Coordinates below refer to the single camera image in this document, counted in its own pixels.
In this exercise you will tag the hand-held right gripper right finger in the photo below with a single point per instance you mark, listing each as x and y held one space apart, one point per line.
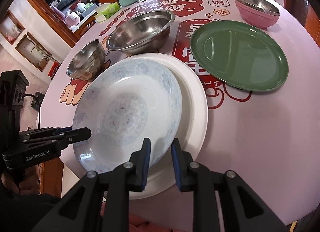
176 164

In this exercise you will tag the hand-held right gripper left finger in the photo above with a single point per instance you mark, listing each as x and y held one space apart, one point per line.
146 164

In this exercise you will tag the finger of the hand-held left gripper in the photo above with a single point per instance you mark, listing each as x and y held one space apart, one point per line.
62 129
77 134

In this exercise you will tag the blue patterned porcelain plate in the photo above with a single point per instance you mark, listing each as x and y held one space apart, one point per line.
120 112

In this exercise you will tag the large white plate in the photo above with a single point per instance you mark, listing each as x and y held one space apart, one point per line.
192 112

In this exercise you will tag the small stainless steel bowl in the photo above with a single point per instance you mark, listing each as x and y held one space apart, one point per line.
85 59

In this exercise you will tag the large stainless steel bowl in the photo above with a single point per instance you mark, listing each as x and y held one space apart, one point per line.
140 29

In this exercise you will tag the green plate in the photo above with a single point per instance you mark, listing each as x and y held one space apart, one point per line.
237 52

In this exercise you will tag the pink steel-lined bowl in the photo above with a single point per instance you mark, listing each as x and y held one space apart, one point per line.
257 17

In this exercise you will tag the person's left forearm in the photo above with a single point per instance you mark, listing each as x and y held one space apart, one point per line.
25 212

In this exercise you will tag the person's left hand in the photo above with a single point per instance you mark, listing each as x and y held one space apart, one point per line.
28 179

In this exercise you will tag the red plastic basket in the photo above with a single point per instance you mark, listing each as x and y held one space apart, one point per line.
54 69

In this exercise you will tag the wooden lower kitchen cabinet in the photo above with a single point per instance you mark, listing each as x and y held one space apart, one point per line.
82 32

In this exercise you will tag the pink rice cooker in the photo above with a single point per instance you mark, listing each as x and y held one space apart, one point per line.
73 19

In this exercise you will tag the green tissue box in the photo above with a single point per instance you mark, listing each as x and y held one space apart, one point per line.
107 12

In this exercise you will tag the small wall niche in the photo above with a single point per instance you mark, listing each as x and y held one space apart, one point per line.
11 28

